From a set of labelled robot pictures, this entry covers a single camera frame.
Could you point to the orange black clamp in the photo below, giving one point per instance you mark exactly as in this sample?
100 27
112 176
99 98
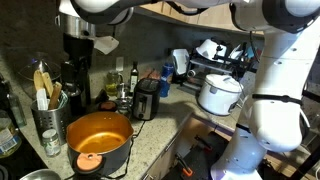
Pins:
185 166
203 142

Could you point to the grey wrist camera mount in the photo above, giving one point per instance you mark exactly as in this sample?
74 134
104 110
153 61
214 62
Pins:
106 45

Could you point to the white wall outlet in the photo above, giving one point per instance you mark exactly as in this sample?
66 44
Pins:
119 63

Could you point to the black metal stand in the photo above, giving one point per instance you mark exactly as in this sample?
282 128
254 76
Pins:
305 163

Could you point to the dark pot copper interior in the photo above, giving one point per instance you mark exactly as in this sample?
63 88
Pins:
100 136

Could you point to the wooden upper cabinet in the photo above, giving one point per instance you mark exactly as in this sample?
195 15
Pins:
200 20

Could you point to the large labelled glass jar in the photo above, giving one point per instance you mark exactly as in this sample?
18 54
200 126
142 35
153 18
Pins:
8 136

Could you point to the black electric stove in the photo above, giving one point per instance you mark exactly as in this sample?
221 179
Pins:
13 165

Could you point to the oval wooden spoon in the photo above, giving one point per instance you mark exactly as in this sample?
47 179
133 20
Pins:
38 80

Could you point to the clear plastic bottle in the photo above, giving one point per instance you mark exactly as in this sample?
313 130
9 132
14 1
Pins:
16 111

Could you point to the black toaster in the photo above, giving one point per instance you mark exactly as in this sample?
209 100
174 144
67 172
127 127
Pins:
146 100

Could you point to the red plastic bag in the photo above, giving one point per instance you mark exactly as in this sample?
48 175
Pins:
150 74

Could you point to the white colander bowl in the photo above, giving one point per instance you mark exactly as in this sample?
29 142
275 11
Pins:
210 50

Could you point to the white rice cooker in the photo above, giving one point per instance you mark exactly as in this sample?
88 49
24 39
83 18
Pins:
218 95

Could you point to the tall green olive oil bottle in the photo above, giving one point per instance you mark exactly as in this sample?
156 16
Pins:
133 80

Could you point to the teal silicone spatula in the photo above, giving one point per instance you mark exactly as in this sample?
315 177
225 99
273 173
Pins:
248 52

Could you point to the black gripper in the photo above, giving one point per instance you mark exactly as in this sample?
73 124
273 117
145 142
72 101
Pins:
78 48

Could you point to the teal whisk utensil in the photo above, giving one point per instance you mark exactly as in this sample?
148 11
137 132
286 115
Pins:
63 99

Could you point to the small white dish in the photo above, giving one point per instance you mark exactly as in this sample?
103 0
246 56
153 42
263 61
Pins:
236 52

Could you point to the small metal cup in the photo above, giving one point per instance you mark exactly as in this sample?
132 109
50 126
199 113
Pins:
123 90

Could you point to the small white-capped spice jar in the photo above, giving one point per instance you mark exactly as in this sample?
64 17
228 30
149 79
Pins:
51 143

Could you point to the black dish rack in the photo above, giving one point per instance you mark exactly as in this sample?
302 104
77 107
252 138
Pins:
213 65

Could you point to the clear glass oil jar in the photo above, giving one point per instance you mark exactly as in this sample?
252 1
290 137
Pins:
112 85

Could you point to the perforated metal utensil holder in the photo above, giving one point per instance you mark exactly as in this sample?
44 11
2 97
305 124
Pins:
50 123

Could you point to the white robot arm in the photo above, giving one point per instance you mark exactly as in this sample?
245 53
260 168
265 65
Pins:
280 100

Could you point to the white plastic spatula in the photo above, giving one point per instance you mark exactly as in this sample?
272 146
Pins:
41 100

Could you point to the lower kitchen cabinet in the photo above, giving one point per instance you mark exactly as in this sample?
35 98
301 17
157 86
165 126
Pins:
166 156

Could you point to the flat wooden spatula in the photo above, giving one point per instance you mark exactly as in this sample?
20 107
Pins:
47 83

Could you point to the small dark round container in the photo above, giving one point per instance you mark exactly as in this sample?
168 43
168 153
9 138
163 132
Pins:
124 106

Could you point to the glass pot lid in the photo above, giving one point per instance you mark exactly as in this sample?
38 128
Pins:
40 65

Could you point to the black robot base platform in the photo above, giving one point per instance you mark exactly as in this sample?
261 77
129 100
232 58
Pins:
203 156

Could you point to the blue plastic water bottle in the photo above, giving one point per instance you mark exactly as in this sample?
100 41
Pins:
166 80

